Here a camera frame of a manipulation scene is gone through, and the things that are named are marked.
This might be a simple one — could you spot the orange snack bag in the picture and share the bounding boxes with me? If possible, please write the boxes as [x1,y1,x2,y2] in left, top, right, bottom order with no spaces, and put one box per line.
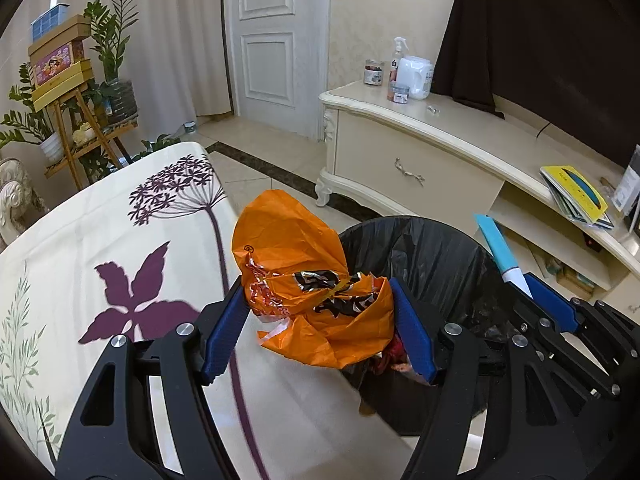
[232,190,395,370]

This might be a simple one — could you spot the dark red bag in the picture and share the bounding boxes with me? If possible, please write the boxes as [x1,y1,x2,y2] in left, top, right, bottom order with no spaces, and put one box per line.
[370,334,412,375]

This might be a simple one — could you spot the black-lined trash bin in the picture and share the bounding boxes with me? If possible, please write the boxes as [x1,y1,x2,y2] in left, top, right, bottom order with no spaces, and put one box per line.
[340,217,508,437]

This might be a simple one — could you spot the yellow blue book stack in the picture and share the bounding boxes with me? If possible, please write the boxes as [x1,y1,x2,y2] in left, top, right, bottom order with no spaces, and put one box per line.
[539,165,614,231]

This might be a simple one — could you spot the floral cream tablecloth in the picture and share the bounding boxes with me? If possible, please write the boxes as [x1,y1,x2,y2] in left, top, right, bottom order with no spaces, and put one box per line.
[1,142,239,479]

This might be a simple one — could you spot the cream tv cabinet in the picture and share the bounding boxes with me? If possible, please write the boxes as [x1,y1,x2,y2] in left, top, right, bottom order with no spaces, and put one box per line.
[316,81,639,318]

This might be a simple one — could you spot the ornate patterned sofa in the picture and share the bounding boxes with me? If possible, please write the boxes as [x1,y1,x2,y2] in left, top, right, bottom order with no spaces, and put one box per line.
[0,157,49,252]

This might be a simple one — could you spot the small glass jar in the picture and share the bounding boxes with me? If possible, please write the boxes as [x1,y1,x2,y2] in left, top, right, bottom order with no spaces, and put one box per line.
[390,82,410,104]

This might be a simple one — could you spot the dark television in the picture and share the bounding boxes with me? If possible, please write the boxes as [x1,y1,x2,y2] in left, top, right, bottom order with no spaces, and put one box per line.
[432,0,639,166]

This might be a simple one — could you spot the white jug container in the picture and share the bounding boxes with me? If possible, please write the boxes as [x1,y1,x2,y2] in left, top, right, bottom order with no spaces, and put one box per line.
[396,55,434,100]

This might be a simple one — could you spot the clear spray bottle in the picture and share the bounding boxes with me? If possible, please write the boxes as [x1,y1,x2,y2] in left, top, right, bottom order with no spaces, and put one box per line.
[387,37,408,102]

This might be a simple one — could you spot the wooden plant stand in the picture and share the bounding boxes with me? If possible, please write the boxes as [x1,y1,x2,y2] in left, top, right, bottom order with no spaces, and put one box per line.
[44,79,138,191]

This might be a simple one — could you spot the small tin can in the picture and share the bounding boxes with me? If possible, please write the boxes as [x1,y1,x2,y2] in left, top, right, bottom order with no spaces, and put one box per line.
[363,58,384,87]

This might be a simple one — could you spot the plant in white pot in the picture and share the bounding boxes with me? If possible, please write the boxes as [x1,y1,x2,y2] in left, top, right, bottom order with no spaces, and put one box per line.
[1,62,64,166]

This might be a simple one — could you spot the white curtain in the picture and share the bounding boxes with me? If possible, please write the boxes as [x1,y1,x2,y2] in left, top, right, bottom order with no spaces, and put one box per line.
[1,0,231,139]

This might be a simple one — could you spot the stacked gift boxes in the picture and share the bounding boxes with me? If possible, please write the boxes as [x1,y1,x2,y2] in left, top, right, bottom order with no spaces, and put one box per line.
[28,14,94,112]

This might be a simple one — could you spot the plant in glass jar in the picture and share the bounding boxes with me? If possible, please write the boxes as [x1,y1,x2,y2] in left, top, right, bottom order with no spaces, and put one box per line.
[84,0,138,124]

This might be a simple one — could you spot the white panel door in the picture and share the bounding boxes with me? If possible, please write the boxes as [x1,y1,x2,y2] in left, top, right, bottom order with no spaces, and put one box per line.
[224,0,330,141]

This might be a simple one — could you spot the blue tissue box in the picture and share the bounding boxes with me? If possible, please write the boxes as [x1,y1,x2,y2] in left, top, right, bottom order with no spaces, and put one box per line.
[30,3,68,42]

